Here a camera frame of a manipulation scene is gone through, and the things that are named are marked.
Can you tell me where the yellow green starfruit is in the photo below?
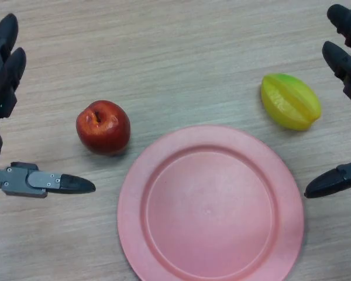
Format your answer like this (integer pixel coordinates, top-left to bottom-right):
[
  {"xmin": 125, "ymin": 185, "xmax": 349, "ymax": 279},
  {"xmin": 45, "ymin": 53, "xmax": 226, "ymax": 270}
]
[{"xmin": 260, "ymin": 73, "xmax": 322, "ymax": 132}]

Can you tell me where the red apple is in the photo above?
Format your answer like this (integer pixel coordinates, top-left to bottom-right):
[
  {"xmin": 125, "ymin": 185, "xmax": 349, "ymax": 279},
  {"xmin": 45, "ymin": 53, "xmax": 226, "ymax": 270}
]
[{"xmin": 75, "ymin": 100, "xmax": 132, "ymax": 156}]

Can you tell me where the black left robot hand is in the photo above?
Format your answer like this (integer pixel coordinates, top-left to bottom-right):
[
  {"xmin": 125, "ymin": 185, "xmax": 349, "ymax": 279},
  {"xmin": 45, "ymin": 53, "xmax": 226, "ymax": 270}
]
[{"xmin": 0, "ymin": 13, "xmax": 97, "ymax": 199}]

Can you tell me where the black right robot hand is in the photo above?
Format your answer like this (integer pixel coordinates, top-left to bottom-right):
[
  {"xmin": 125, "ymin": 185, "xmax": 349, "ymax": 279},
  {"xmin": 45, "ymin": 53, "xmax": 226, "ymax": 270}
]
[{"xmin": 304, "ymin": 4, "xmax": 351, "ymax": 200}]

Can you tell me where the pink round plate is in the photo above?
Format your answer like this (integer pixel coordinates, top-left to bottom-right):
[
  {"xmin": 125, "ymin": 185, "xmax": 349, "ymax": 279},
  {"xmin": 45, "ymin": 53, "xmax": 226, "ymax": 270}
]
[{"xmin": 117, "ymin": 125, "xmax": 305, "ymax": 281}]

